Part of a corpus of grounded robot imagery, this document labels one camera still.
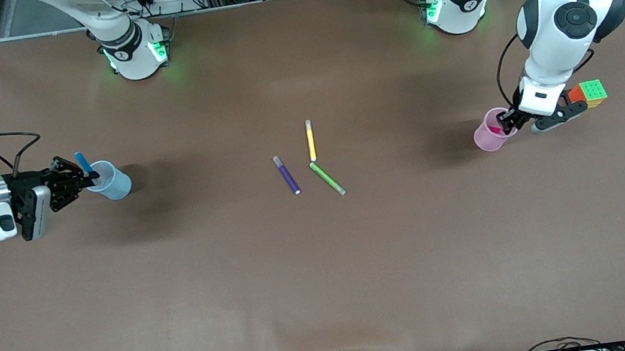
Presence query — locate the blue marker pen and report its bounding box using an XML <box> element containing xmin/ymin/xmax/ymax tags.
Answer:
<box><xmin>74</xmin><ymin>150</ymin><xmax>95</xmax><ymax>177</ymax></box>

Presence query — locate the pink plastic cup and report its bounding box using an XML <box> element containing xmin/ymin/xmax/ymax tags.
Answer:
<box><xmin>470</xmin><ymin>105</ymin><xmax>521</xmax><ymax>153</ymax></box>

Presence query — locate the light blue plastic cup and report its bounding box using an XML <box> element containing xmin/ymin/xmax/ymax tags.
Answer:
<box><xmin>83</xmin><ymin>157</ymin><xmax>134</xmax><ymax>204</ymax></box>

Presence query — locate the colourful puzzle cube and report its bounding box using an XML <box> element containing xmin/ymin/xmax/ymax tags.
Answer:
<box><xmin>565</xmin><ymin>78</ymin><xmax>609</xmax><ymax>112</ymax></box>

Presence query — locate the green marker pen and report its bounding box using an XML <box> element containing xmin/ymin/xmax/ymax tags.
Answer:
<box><xmin>309</xmin><ymin>158</ymin><xmax>348</xmax><ymax>201</ymax></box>

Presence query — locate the yellow marker pen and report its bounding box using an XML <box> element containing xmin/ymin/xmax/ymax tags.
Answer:
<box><xmin>305</xmin><ymin>119</ymin><xmax>318</xmax><ymax>163</ymax></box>

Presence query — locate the purple marker pen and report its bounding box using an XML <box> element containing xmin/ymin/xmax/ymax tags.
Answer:
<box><xmin>272</xmin><ymin>153</ymin><xmax>302</xmax><ymax>198</ymax></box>

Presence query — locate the brown table cover sheet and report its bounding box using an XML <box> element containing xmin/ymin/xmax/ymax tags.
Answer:
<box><xmin>0</xmin><ymin>0</ymin><xmax>625</xmax><ymax>351</ymax></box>

